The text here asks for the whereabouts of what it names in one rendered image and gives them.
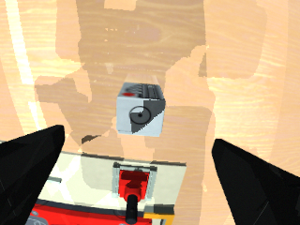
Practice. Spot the cream flat base plate with orange corner brackets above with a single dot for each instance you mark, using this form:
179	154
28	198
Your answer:
87	180

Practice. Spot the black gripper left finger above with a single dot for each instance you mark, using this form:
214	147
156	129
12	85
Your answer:
25	165

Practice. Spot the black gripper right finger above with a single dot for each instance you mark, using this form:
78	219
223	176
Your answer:
258	193

